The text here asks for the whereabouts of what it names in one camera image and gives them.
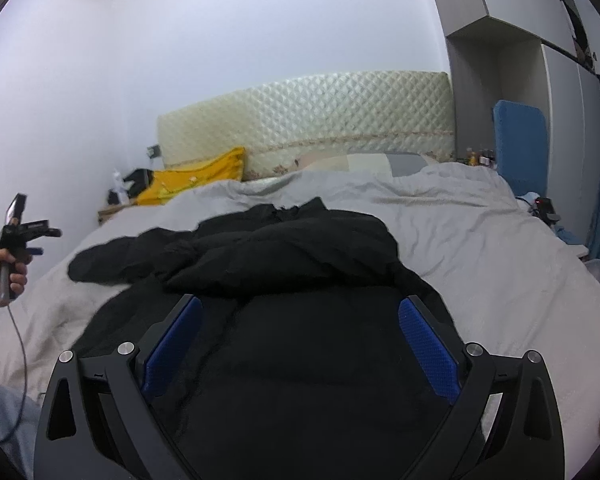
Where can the black jacket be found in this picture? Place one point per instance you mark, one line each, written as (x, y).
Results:
(290, 260)

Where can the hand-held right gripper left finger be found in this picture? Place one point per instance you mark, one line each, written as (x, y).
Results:
(172, 345)

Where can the grey beige patchwork pillow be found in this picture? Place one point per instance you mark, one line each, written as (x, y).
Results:
(370, 162)

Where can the black tripod device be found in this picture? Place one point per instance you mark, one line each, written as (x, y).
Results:
(547, 209)

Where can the person's left hand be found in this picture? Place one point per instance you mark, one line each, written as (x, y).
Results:
(19, 280)

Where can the black bag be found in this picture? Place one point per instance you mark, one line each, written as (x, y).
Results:
(139, 180)

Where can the white bedside table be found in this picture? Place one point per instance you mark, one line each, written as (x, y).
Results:
(577, 250)

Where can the grey bed sheet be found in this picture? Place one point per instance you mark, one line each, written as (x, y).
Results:
(455, 240)

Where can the grey white wardrobe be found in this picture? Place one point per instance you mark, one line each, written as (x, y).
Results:
(565, 110)

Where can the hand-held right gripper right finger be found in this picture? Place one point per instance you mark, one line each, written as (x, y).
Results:
(427, 355)

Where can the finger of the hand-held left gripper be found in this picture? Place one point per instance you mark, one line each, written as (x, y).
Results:
(36, 251)
(47, 233)

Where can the blue chair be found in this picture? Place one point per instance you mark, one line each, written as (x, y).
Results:
(520, 145)

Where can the cream quilted headboard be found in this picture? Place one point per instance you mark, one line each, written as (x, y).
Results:
(305, 115)

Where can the blue cloth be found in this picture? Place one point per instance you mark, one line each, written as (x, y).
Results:
(566, 235)

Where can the white plastic bottle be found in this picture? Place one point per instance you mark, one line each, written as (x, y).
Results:
(121, 192)

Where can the row of small bottles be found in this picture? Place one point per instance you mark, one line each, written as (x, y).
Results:
(477, 157)

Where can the wall socket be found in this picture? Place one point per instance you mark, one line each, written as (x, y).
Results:
(153, 150)

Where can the white plastic bag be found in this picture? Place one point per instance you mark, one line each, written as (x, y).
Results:
(599, 272)

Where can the wooden nightstand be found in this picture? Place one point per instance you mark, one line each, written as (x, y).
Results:
(111, 212)

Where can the person's jeans leg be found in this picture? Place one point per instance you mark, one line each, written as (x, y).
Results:
(7, 425)

